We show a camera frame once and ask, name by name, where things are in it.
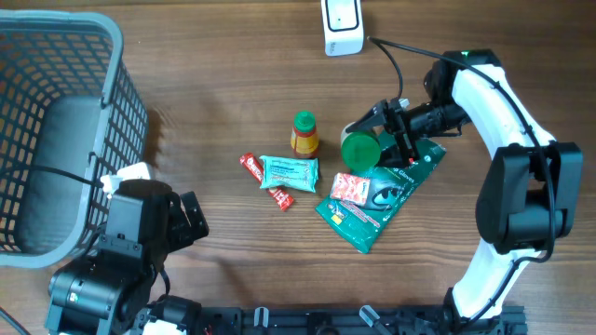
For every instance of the red sauce bottle green cap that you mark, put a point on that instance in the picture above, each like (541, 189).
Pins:
(304, 135)

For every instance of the green 3M gloves package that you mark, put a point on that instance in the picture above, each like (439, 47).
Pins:
(389, 189)

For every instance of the red Nescafe coffee stick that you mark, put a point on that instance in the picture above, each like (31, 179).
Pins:
(252, 164)

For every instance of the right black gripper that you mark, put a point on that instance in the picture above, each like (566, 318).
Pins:
(404, 142)

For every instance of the orange white snack packet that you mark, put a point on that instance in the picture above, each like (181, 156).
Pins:
(350, 188)

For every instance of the jar with green lid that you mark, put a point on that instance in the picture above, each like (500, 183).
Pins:
(360, 150)

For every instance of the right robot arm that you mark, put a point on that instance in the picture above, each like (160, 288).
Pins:
(528, 199)

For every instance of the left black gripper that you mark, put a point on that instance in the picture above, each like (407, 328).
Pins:
(199, 226)

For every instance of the mint green tissue pack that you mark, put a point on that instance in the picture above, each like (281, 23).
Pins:
(298, 174)

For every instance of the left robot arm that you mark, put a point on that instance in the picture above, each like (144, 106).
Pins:
(102, 293)

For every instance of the black aluminium mounting rail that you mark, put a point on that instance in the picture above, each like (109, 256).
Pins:
(417, 320)

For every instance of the white barcode scanner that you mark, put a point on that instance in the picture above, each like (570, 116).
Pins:
(342, 26)

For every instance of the grey plastic mesh basket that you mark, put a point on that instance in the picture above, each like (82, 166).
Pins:
(69, 114)

